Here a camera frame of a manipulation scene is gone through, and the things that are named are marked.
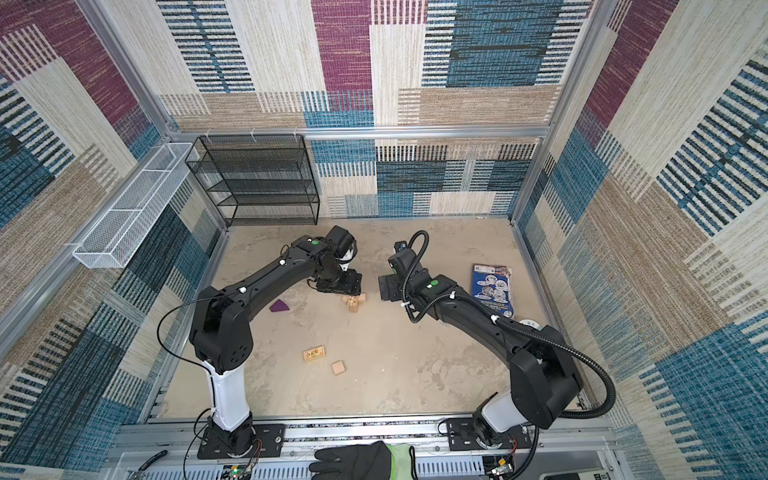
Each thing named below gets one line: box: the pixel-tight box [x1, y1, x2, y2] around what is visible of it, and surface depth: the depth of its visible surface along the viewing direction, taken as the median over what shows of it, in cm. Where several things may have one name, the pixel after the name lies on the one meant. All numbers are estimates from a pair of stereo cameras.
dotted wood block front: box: [302, 345, 326, 362], surface depth 89 cm
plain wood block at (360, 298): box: [342, 293, 367, 303], surface depth 96 cm
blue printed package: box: [471, 264, 515, 319], surface depth 101 cm
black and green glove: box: [308, 440, 419, 480], surface depth 71 cm
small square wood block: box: [332, 360, 346, 376], surface depth 85 cm
